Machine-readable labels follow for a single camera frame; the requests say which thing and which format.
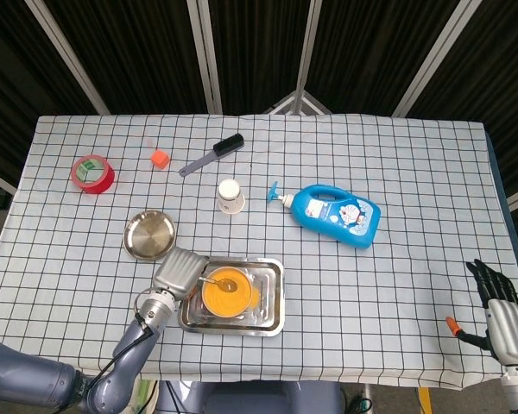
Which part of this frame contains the orange cube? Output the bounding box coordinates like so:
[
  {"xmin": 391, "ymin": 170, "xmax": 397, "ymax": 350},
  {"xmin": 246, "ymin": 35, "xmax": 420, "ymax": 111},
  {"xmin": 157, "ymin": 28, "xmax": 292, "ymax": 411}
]
[{"xmin": 149, "ymin": 149, "xmax": 171, "ymax": 170}]

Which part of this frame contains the white paper cup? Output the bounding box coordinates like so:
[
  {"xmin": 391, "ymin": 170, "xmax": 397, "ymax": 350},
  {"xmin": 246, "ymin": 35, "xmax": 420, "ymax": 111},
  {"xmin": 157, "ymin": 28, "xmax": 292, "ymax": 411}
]
[{"xmin": 217, "ymin": 178, "xmax": 246, "ymax": 216}]

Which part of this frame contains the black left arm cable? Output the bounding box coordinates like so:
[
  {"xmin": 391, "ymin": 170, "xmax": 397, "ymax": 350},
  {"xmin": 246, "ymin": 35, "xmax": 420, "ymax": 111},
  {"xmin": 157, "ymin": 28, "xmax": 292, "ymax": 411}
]
[{"xmin": 85, "ymin": 312, "xmax": 155, "ymax": 392}]

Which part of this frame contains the red tape roll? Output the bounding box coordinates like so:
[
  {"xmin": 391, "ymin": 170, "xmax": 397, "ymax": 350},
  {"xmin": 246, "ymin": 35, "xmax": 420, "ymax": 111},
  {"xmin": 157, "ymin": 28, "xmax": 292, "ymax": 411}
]
[{"xmin": 70, "ymin": 154, "xmax": 117, "ymax": 195}]

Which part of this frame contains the blue pump bottle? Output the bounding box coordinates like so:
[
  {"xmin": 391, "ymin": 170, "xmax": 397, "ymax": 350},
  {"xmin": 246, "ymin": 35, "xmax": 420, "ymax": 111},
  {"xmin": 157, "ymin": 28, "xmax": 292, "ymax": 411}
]
[{"xmin": 266, "ymin": 180, "xmax": 382, "ymax": 250}]

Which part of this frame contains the black brush with grey handle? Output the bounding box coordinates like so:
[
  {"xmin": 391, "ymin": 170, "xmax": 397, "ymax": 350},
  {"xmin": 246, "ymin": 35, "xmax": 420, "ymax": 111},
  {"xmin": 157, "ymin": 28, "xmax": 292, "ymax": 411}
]
[{"xmin": 177, "ymin": 133, "xmax": 246, "ymax": 179}]

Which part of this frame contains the white checkered tablecloth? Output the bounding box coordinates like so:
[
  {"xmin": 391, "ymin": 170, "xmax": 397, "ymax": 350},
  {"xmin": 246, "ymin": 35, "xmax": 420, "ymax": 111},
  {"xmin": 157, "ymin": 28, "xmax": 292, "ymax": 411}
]
[{"xmin": 0, "ymin": 112, "xmax": 518, "ymax": 392}]

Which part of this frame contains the round steel dish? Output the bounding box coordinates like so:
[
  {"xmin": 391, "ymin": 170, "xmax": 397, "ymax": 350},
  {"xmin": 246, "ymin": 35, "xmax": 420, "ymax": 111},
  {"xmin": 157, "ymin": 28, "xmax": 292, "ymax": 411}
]
[{"xmin": 123, "ymin": 209, "xmax": 178, "ymax": 262}]

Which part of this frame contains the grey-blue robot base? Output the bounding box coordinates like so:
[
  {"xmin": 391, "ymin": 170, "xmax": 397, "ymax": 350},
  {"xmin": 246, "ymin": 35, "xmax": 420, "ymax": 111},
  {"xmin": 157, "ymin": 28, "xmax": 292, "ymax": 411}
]
[{"xmin": 155, "ymin": 379, "xmax": 344, "ymax": 414}]

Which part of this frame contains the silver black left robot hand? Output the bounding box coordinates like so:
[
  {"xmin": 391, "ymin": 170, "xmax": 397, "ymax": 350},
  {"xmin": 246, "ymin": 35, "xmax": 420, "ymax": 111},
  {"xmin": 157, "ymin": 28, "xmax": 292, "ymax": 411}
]
[{"xmin": 152, "ymin": 248, "xmax": 212, "ymax": 303}]

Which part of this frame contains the rectangular stainless steel tray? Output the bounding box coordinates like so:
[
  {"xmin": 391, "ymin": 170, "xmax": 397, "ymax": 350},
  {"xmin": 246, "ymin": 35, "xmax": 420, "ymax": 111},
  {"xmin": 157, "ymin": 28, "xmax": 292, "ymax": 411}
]
[{"xmin": 177, "ymin": 254, "xmax": 286, "ymax": 338}]

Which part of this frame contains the bowl of orange powder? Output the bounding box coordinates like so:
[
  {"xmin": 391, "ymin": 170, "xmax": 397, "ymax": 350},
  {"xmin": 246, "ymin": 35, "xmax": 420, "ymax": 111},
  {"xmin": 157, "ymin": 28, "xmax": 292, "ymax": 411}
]
[{"xmin": 201, "ymin": 266, "xmax": 254, "ymax": 319}]

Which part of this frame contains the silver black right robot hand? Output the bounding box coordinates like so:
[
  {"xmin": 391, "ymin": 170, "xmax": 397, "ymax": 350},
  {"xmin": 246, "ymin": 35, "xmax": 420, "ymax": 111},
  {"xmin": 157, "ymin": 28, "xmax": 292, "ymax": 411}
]
[{"xmin": 445, "ymin": 258, "xmax": 518, "ymax": 368}]

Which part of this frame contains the black green floor cable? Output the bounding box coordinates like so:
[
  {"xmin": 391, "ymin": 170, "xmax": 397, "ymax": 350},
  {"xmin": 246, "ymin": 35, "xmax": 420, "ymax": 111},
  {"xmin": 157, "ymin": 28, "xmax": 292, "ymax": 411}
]
[{"xmin": 347, "ymin": 383, "xmax": 375, "ymax": 414}]

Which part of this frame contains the silver metal spoon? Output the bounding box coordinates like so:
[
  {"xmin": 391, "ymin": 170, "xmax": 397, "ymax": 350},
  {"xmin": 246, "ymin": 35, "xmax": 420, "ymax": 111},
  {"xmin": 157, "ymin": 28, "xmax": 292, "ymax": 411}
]
[{"xmin": 200, "ymin": 275, "xmax": 238, "ymax": 292}]

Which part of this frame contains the white triangular partition foot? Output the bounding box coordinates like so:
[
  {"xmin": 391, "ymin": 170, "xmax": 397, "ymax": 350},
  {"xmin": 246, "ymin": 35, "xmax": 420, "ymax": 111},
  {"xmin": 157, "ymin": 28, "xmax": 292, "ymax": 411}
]
[{"xmin": 262, "ymin": 89, "xmax": 333, "ymax": 116}]

